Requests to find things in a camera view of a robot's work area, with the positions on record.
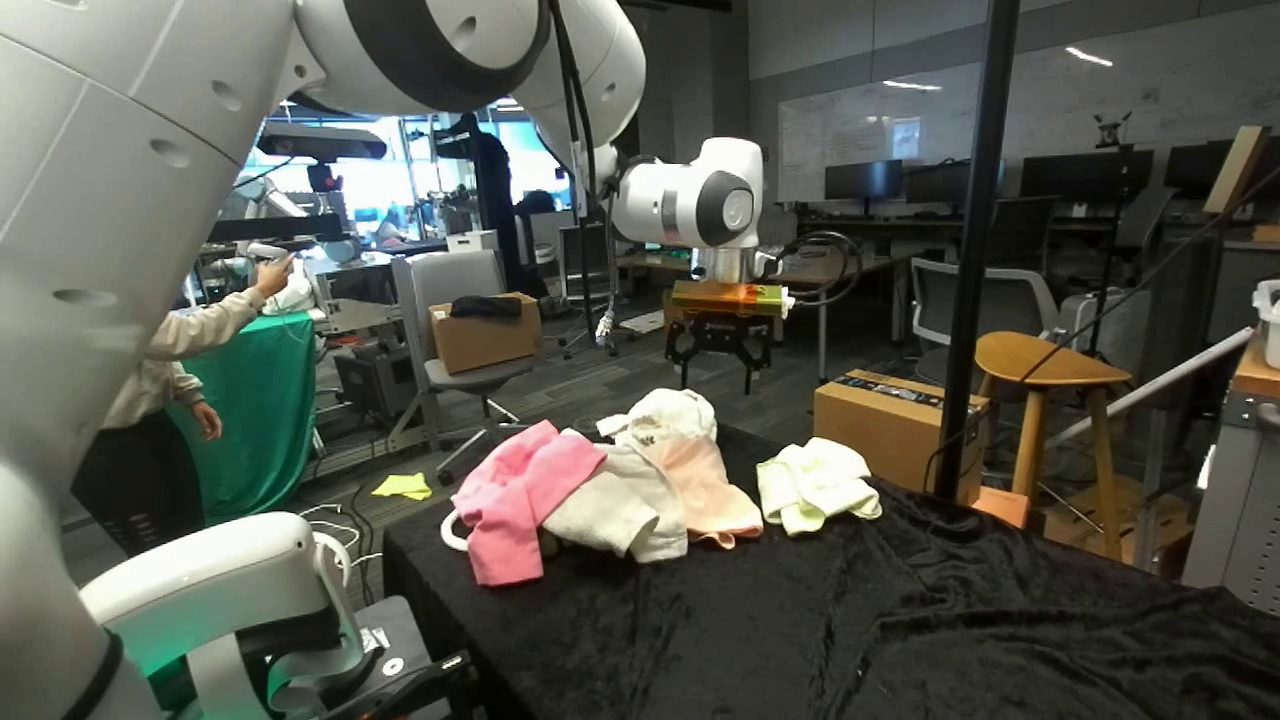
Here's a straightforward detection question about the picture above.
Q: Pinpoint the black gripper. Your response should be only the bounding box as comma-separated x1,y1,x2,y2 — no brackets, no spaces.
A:
664,310,783,399

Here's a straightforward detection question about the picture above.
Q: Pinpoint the pale green cloth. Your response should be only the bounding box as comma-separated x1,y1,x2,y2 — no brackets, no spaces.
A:
752,431,887,541

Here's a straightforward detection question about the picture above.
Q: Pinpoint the white cloth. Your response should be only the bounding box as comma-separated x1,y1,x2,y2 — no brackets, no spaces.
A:
540,443,691,569

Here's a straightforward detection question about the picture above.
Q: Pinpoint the pink cloth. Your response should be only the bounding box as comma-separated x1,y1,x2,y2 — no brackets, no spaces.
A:
447,416,613,593

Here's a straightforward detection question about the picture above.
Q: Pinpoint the cream terry towel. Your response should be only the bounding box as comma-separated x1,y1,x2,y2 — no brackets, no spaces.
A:
591,385,726,455

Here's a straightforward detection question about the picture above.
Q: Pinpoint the long office desk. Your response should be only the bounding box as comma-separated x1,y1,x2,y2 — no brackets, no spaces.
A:
615,243,900,385

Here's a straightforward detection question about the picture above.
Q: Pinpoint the long cardboard box black tape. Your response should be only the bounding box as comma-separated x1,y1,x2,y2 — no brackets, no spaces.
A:
809,365,997,499

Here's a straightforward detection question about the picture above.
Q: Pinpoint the small cardboard box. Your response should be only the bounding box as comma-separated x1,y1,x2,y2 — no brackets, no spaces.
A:
426,286,550,381

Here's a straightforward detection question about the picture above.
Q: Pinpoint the black computer monitor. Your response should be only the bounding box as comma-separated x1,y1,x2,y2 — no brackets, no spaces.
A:
819,155,913,212
1016,148,1159,212

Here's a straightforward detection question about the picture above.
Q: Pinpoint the black velvet table cover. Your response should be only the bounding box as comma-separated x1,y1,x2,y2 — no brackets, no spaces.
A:
380,420,1280,720

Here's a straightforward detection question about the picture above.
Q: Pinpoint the black vertical pole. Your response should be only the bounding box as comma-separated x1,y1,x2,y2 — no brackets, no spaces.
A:
927,0,1028,521

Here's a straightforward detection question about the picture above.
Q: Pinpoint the grey office chair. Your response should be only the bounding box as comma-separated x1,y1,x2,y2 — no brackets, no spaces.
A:
907,251,1067,351

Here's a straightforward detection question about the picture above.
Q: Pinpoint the grey rolling chair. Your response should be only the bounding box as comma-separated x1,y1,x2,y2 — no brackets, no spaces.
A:
380,243,545,464

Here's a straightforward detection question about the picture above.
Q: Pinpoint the small yellow rag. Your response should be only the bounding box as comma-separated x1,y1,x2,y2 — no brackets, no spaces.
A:
367,468,441,509

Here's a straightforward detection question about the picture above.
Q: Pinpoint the wooden stool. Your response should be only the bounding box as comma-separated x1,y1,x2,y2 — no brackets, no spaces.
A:
967,327,1142,569

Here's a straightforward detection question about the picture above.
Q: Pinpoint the green table cloth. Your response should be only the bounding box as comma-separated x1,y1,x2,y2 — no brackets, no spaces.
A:
163,307,326,528

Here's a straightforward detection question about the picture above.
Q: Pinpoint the silver tripod pole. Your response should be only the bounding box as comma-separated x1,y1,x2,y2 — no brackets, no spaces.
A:
1053,322,1262,447

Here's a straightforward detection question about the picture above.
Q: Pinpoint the person in beige shirt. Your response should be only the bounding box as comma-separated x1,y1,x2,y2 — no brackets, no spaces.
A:
72,251,300,554

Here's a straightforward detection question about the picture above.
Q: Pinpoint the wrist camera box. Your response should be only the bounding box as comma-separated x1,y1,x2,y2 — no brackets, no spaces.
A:
664,275,795,322

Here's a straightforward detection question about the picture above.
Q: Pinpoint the black camera bar on stand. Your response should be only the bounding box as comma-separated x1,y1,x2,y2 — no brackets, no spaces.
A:
251,119,391,201

